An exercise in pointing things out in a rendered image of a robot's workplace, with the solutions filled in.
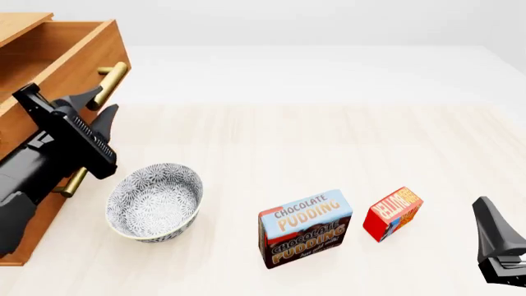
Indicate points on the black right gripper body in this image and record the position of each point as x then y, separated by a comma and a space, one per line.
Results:
507, 268

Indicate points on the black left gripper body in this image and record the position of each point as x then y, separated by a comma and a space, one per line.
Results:
84, 138

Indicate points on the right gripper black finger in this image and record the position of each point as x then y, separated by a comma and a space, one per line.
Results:
495, 229

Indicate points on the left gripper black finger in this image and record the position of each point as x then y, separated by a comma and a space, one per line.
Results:
106, 120
80, 98

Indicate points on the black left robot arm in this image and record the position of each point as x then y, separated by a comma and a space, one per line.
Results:
24, 175

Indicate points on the wooden open drawer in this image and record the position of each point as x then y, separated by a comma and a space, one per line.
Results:
61, 52

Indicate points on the wooden cabinet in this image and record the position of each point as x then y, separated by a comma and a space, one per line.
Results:
16, 26

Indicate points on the red butter box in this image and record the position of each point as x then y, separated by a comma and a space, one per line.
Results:
392, 214

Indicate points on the grey patterned ceramic bowl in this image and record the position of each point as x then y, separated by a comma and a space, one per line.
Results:
154, 203

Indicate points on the chocolate pudding box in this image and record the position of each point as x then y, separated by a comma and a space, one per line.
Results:
306, 228

